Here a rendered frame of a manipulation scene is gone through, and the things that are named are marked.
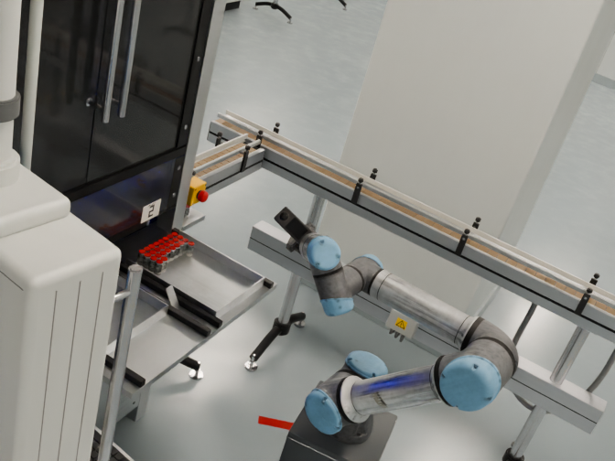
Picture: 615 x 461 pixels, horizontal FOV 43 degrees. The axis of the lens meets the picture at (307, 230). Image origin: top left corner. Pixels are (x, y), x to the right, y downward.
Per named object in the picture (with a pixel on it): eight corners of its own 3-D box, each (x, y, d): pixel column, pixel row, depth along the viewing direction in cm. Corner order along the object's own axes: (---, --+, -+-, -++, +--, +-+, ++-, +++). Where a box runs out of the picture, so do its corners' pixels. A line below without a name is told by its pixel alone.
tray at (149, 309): (9, 296, 213) (10, 285, 211) (78, 261, 234) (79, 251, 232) (103, 357, 202) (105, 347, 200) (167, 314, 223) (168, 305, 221)
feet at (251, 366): (239, 366, 345) (245, 341, 338) (296, 317, 386) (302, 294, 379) (254, 375, 343) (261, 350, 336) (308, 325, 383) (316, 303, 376)
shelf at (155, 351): (-6, 309, 210) (-6, 304, 209) (159, 223, 266) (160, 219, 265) (131, 400, 194) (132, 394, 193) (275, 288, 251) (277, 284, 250)
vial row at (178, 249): (145, 269, 238) (148, 257, 236) (182, 249, 253) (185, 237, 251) (152, 273, 238) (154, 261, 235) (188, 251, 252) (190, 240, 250)
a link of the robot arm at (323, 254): (316, 278, 181) (305, 243, 180) (307, 272, 192) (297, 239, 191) (347, 267, 182) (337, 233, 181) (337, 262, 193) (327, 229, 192)
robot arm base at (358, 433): (378, 418, 222) (388, 392, 217) (362, 452, 209) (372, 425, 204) (329, 395, 225) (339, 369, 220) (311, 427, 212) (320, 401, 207)
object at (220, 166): (158, 225, 269) (166, 186, 261) (124, 206, 274) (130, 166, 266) (264, 170, 324) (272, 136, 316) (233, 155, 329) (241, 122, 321)
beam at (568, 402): (246, 248, 348) (252, 225, 342) (256, 241, 354) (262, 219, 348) (590, 434, 296) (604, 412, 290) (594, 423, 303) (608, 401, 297)
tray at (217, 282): (124, 267, 237) (126, 258, 235) (178, 238, 258) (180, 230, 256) (214, 321, 226) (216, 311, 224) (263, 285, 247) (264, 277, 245)
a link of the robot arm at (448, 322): (540, 334, 180) (364, 240, 201) (523, 353, 172) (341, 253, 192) (523, 372, 186) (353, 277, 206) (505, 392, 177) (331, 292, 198)
